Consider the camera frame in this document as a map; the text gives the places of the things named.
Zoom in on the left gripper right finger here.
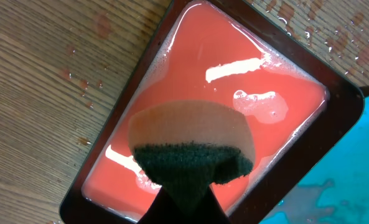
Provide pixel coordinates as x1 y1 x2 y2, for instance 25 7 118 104
199 187 230 224

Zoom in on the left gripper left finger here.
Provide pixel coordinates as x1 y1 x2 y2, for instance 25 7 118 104
137 187 178 224

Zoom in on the green and orange sponge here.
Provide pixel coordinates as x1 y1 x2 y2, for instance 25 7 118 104
128 100 255 215

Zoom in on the dark red water tray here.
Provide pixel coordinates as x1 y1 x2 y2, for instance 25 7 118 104
59 1 364 223

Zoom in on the teal plastic tray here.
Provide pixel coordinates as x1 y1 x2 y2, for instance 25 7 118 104
261 96 369 224

